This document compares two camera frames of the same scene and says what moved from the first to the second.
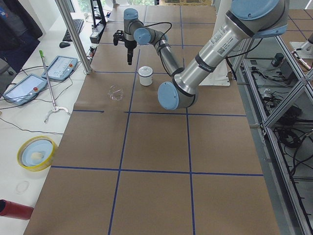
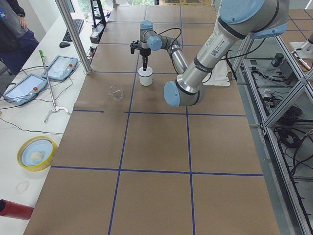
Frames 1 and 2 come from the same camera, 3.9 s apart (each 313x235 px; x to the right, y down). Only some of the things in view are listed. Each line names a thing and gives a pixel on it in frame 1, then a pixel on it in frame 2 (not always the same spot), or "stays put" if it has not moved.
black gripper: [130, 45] → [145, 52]
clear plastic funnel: [117, 95] stays put
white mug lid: [145, 71] stays put
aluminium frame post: [75, 35] stays put
